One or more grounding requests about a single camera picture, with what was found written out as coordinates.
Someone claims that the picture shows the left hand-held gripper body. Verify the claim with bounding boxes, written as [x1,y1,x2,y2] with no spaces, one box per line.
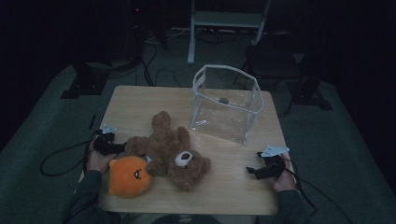
[92,124,120,157]

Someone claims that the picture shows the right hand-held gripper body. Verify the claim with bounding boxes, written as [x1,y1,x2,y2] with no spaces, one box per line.
[257,145,290,179]

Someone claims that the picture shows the orange plush toy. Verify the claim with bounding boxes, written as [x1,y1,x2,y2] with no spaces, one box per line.
[107,155,153,199]

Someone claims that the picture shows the brown teddy bear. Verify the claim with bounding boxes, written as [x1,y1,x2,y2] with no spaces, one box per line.
[124,110,212,192]

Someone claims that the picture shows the person's right hand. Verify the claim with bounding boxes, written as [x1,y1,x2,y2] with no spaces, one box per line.
[270,153,297,192]

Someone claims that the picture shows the black stand base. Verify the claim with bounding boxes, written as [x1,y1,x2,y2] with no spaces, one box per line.
[60,61,110,101]
[286,77,333,112]

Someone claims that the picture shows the black chair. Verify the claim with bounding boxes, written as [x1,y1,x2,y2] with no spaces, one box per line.
[242,31,303,82]

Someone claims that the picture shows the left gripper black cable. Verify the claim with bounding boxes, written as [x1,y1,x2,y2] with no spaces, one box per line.
[39,130,101,177]

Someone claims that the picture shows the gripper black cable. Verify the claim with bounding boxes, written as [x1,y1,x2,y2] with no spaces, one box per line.
[281,158,354,224]
[39,130,101,177]

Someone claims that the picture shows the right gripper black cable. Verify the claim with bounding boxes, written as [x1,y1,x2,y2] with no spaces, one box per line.
[281,158,354,224]

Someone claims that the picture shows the black floor cables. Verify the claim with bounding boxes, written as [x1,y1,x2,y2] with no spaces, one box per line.
[134,29,183,88]

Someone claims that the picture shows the white frame desk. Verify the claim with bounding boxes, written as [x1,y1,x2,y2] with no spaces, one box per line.
[187,0,272,64]

